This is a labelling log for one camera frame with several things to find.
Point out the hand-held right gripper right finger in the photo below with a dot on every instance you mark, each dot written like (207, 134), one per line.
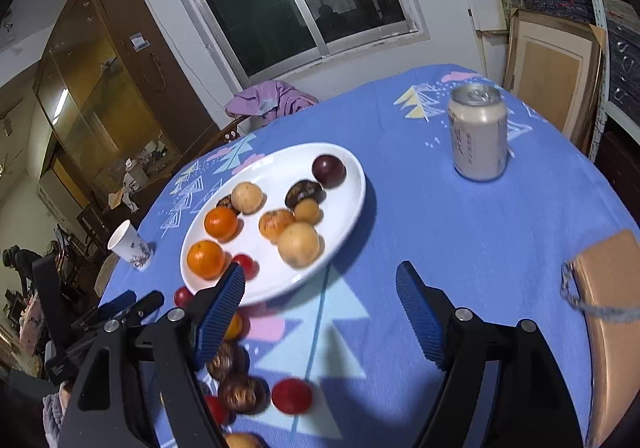
(420, 318)

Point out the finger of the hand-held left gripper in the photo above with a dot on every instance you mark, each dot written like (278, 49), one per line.
(117, 304)
(147, 304)

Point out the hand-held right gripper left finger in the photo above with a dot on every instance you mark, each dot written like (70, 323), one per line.
(220, 313)

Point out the yellow-orange tomato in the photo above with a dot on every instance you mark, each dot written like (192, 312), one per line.
(236, 327)

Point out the small red tomato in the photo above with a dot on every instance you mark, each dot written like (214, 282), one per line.
(246, 264)
(182, 297)

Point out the large orange mandarin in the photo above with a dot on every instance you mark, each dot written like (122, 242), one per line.
(205, 258)

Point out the small orange mandarin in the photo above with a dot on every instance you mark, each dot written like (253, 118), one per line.
(221, 222)

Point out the orange spotted fruit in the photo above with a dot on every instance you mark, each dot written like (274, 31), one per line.
(276, 225)

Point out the large smooth tan fruit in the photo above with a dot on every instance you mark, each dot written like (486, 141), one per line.
(298, 244)

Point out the small dark water chestnut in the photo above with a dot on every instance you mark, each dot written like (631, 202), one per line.
(225, 202)

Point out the medium tan spotted fruit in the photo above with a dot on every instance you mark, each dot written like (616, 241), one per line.
(247, 198)

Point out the large tan spotted fruit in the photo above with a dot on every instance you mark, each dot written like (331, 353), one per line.
(244, 441)

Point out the small tan fruit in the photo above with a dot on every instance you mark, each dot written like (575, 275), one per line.
(306, 211)

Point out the white oval plate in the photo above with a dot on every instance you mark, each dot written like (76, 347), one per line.
(340, 208)

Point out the large dark water chestnut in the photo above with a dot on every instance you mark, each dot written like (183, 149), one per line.
(302, 192)

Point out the dark purple plum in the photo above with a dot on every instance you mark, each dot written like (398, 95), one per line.
(329, 172)

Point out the person's left forearm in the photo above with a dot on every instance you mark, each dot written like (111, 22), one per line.
(55, 413)

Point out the white paper cup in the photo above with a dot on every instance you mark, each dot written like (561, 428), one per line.
(125, 243)

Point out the blue printed tablecloth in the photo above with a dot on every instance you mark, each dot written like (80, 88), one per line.
(450, 238)

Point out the wooden chair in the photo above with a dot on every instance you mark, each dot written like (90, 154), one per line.
(232, 128)

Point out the beige drink can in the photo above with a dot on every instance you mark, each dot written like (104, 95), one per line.
(477, 138)

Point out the brown pouch with tassel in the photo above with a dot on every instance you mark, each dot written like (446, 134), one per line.
(615, 288)

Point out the wooden glass-door cabinet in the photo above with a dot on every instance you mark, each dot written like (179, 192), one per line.
(115, 93)

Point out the purple cloth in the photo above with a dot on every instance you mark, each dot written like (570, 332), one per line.
(270, 98)

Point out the white paper label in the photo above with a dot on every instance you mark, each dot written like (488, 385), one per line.
(140, 41)

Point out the sliding glass window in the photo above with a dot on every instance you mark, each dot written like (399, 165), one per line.
(280, 3)

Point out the white metal shelf rack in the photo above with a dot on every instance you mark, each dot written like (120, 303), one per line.
(602, 53)

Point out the wooden picture frame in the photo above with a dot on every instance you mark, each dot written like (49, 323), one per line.
(550, 63)

